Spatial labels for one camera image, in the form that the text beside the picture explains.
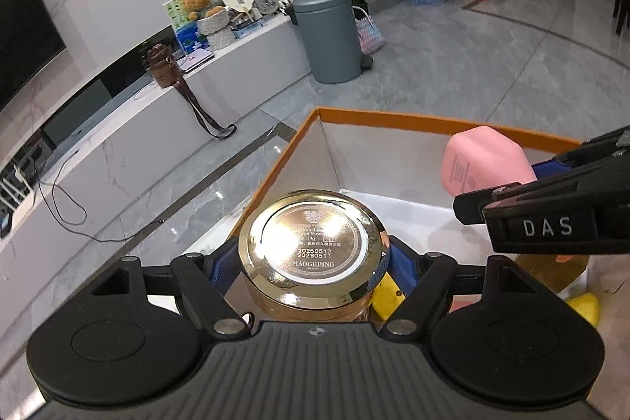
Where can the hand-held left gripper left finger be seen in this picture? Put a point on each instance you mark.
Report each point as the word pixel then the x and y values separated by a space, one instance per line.
pixel 221 270

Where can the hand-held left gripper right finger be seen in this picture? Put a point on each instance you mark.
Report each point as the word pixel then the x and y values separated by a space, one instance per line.
pixel 401 267

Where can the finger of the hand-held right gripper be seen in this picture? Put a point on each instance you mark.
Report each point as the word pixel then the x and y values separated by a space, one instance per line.
pixel 546 225
pixel 556 164

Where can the yellow tape measure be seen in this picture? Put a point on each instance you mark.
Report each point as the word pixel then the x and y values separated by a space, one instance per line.
pixel 386 299

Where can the pink bottle with orange neck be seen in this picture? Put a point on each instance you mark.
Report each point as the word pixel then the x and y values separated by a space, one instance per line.
pixel 485 164

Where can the gold and black round jar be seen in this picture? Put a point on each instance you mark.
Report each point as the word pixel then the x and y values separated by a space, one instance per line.
pixel 310 243

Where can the orange storage box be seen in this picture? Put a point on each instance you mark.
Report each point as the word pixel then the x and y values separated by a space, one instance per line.
pixel 374 154

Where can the white marble tv bench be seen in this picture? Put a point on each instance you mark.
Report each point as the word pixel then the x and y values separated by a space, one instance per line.
pixel 246 70

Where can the white laptop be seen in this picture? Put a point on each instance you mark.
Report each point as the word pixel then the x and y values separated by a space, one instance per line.
pixel 197 61

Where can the white router with antennas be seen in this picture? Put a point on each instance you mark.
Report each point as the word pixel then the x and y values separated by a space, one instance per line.
pixel 19 198

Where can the pastel woven bag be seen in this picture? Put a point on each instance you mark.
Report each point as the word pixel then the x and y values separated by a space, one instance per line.
pixel 369 31

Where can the grey pedal trash bin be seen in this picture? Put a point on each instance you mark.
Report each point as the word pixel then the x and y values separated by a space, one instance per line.
pixel 327 36

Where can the teddy bear in basket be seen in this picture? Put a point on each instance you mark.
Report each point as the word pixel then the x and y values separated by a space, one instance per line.
pixel 179 14

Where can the brown teddy bear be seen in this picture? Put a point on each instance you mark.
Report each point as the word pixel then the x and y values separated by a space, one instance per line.
pixel 199 4

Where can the black television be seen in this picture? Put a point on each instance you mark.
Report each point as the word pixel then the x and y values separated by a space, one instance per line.
pixel 24 21

